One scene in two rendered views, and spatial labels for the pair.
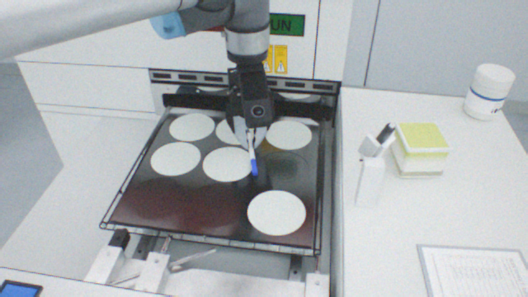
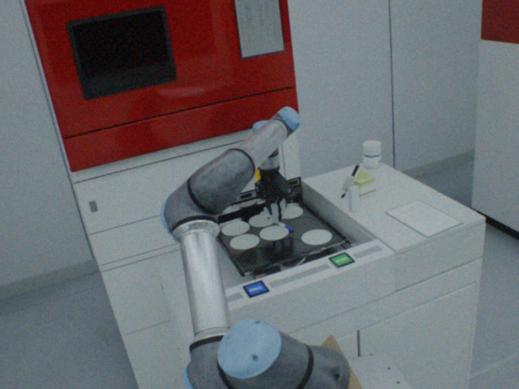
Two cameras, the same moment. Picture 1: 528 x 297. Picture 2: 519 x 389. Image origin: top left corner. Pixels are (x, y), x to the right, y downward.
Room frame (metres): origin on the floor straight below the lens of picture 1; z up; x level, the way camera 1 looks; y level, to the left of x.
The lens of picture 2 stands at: (-0.78, 0.77, 1.74)
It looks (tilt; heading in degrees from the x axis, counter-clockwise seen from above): 25 degrees down; 333
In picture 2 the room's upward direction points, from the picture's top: 8 degrees counter-clockwise
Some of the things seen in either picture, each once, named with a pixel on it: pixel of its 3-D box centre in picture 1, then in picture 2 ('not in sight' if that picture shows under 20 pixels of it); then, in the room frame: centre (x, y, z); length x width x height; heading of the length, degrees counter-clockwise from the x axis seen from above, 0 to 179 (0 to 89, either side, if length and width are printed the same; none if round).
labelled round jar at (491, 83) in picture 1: (487, 92); (371, 154); (0.64, -0.45, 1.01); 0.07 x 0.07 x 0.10
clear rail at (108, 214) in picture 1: (141, 156); (225, 249); (0.57, 0.25, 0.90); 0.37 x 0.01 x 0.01; 172
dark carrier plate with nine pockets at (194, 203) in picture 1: (228, 164); (274, 232); (0.55, 0.07, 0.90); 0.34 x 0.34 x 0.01; 82
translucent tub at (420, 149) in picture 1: (417, 150); (361, 184); (0.47, -0.26, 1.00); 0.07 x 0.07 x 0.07; 1
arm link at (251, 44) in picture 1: (245, 37); (268, 160); (0.60, 0.03, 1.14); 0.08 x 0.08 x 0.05
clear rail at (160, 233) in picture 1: (205, 239); (297, 257); (0.37, 0.09, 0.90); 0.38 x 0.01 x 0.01; 82
